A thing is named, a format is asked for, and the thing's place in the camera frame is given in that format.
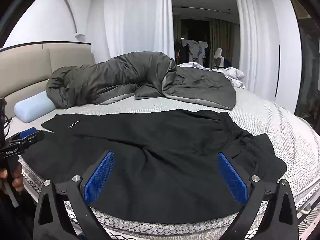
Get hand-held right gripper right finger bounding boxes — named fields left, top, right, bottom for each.
left=217, top=152, right=299, bottom=240

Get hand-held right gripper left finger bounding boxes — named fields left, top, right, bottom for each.
left=34, top=151, right=115, bottom=240

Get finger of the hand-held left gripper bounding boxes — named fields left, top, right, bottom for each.
left=19, top=127, right=37, bottom=141
left=21, top=131, right=45, bottom=151

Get black pants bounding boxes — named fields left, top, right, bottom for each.
left=21, top=109, right=287, bottom=224

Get person's left hand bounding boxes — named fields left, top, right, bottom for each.
left=0, top=165, right=24, bottom=192

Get light blue pillow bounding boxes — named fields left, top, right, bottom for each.
left=14, top=90, right=57, bottom=123

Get beige headboard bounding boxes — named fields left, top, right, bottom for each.
left=0, top=41, right=97, bottom=119

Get person's dark clothing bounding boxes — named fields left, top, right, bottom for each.
left=0, top=185, right=35, bottom=240

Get olive green jacket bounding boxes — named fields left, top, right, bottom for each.
left=45, top=51, right=237, bottom=110

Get white crumpled sheet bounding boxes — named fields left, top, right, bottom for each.
left=177, top=62, right=246, bottom=88

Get white wardrobe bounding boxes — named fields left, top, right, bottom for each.
left=260, top=0, right=303, bottom=117

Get hanging grey clothes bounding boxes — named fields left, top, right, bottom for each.
left=181, top=39, right=209, bottom=66

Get brown curtain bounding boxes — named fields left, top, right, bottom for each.
left=209, top=17, right=240, bottom=68

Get white curtain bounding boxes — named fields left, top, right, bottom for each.
left=104, top=0, right=174, bottom=60
left=234, top=0, right=266, bottom=71

